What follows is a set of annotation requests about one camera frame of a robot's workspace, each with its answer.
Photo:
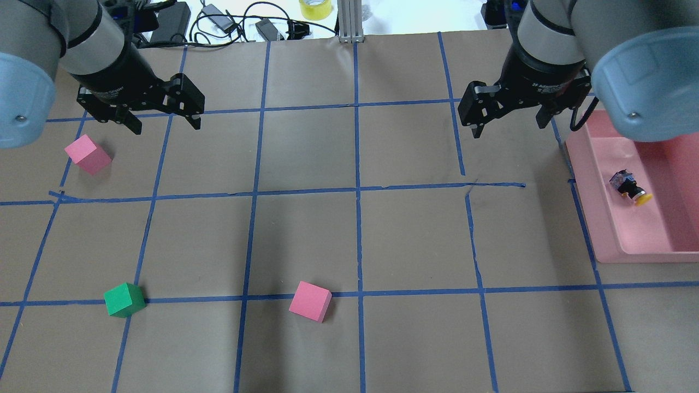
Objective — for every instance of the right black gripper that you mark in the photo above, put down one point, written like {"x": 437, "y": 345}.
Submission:
{"x": 538, "y": 73}

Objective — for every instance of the pink cube centre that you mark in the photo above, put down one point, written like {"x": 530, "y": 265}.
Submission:
{"x": 310, "y": 301}

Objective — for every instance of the green cube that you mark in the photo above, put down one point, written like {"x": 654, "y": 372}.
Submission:
{"x": 124, "y": 300}

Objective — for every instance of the aluminium frame post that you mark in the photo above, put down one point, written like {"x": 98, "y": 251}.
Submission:
{"x": 350, "y": 22}

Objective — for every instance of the yellow tape roll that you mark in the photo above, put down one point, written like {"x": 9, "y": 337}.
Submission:
{"x": 315, "y": 10}

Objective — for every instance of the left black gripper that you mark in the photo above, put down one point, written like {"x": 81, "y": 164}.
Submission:
{"x": 116, "y": 75}

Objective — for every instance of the pink cube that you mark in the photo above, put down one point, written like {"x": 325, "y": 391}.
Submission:
{"x": 88, "y": 155}
{"x": 310, "y": 301}

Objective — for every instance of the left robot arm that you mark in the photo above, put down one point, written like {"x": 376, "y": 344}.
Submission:
{"x": 93, "y": 42}

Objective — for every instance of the pink plastic bin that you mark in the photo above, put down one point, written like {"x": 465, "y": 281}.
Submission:
{"x": 665, "y": 229}

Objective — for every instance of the black laptop charger brick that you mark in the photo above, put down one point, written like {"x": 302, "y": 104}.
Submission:
{"x": 173, "y": 22}

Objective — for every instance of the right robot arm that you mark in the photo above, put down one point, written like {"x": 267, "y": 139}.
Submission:
{"x": 636, "y": 58}

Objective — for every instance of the pink cube far left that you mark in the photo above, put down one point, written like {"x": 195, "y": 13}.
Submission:
{"x": 88, "y": 155}

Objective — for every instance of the black power adapter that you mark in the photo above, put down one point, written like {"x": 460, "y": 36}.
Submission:
{"x": 268, "y": 31}

